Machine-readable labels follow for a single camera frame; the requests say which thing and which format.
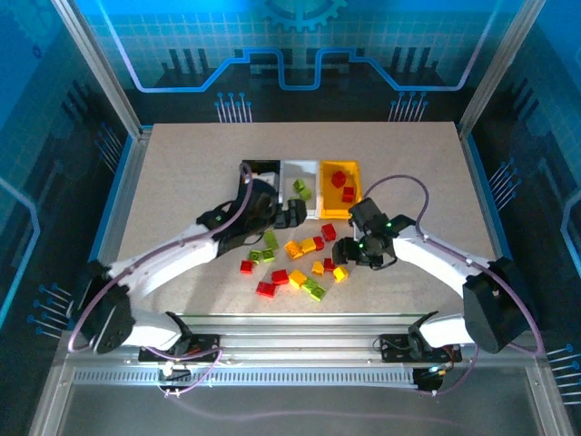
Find aluminium corner post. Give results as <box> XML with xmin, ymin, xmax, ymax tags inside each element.
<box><xmin>457</xmin><ymin>0</ymin><xmax>549</xmax><ymax>136</ymax></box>
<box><xmin>50</xmin><ymin>0</ymin><xmax>154</xmax><ymax>140</ymax></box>

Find black plastic bin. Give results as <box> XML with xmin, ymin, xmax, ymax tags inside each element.
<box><xmin>235</xmin><ymin>158</ymin><xmax>281</xmax><ymax>208</ymax></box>

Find aluminium side rail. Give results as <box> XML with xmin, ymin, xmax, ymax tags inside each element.
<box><xmin>85</xmin><ymin>128</ymin><xmax>153</xmax><ymax>273</ymax></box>

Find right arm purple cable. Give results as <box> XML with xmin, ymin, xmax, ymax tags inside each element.
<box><xmin>362</xmin><ymin>175</ymin><xmax>546</xmax><ymax>399</ymax></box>

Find aluminium frame with rails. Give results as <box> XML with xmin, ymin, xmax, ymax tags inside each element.
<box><xmin>26</xmin><ymin>312</ymin><xmax>576</xmax><ymax>436</ymax></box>

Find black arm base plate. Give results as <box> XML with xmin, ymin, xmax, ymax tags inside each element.
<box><xmin>379</xmin><ymin>333</ymin><xmax>463</xmax><ymax>364</ymax></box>
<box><xmin>137</xmin><ymin>333</ymin><xmax>222</xmax><ymax>363</ymax></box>

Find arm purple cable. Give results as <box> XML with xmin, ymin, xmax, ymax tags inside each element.
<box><xmin>362</xmin><ymin>175</ymin><xmax>546</xmax><ymax>399</ymax></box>
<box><xmin>66</xmin><ymin>162</ymin><xmax>226</xmax><ymax>399</ymax></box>

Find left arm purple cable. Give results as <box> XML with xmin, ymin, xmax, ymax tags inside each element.
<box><xmin>66</xmin><ymin>162</ymin><xmax>226</xmax><ymax>399</ymax></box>

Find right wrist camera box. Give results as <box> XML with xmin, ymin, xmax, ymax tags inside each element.
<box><xmin>348</xmin><ymin>197</ymin><xmax>388</xmax><ymax>230</ymax></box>

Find yellow plastic bin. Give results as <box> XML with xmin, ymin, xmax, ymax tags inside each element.
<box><xmin>319</xmin><ymin>158</ymin><xmax>365</xmax><ymax>221</ymax></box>

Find white plastic bin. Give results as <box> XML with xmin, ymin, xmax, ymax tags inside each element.
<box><xmin>279</xmin><ymin>157</ymin><xmax>321</xmax><ymax>221</ymax></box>

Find grey slotted cable duct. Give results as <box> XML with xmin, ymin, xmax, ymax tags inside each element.
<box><xmin>72</xmin><ymin>370</ymin><xmax>417</xmax><ymax>388</ymax></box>

